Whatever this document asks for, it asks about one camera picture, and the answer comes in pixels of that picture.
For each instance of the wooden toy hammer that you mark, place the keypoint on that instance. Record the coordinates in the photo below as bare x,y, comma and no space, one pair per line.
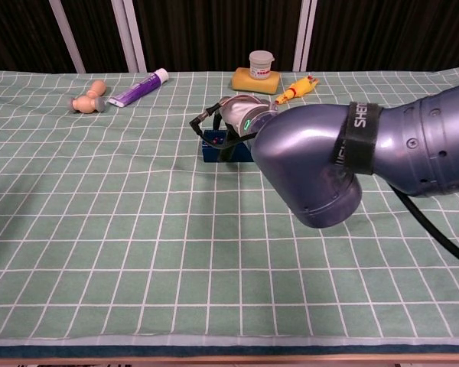
85,104

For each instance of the white plastic cup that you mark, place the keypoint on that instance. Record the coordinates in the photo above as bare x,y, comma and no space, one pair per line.
261,65

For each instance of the purple white toothpaste tube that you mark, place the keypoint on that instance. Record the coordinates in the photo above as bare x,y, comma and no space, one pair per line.
137,90

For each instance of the dark blue under cloth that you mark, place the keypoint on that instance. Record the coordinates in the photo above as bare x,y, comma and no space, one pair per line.
229,351

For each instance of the dark pleated curtain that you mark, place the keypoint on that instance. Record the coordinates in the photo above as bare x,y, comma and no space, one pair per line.
214,34

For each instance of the yellow sponge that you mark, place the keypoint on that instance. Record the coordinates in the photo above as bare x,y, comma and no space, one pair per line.
245,85

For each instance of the green white grid tablecloth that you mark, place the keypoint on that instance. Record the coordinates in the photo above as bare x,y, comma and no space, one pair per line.
137,229

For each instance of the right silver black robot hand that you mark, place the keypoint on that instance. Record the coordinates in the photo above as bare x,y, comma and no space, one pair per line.
243,109

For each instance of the white frame post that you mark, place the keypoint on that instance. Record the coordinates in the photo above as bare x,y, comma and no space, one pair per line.
305,34
67,36
130,36

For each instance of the blue glasses case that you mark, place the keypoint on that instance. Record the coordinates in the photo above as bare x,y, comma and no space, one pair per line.
210,154

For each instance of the yellow rubber chicken toy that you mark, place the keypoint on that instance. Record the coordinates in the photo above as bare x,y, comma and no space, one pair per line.
296,90

